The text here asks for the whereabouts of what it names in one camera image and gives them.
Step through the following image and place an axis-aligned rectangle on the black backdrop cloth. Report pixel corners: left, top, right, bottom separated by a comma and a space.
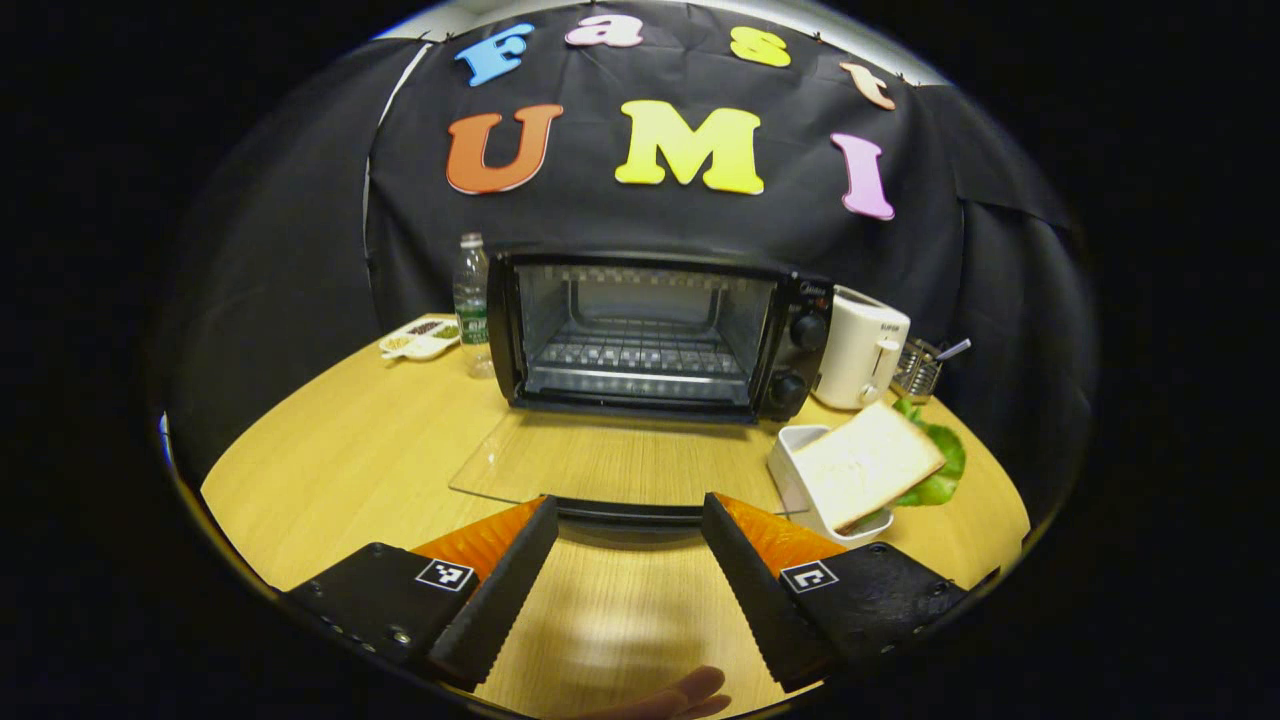
165, 0, 1096, 521

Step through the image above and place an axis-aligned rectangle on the green lettuce leaf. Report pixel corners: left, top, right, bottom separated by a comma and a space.
890, 398, 967, 508

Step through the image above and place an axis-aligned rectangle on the white bread slice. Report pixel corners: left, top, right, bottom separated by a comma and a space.
790, 401, 947, 532

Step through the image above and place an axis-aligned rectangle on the wire mesh basket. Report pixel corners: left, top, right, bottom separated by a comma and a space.
890, 338, 946, 404

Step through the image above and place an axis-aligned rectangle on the white toaster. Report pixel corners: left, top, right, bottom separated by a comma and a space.
812, 285, 912, 411

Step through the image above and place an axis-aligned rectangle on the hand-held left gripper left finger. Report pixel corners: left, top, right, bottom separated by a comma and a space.
285, 495, 559, 693

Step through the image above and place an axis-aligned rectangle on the black electric oven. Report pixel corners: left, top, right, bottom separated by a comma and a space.
450, 248, 836, 528

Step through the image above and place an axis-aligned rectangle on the clear water bottle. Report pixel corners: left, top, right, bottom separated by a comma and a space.
453, 233, 496, 379

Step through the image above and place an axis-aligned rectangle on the white rectangular tray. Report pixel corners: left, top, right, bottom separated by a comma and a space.
767, 425, 896, 549

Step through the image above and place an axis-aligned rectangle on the white divided dish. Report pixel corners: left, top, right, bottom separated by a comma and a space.
379, 318, 463, 362

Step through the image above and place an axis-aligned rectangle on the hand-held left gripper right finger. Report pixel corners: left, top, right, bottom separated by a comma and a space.
700, 492, 969, 693

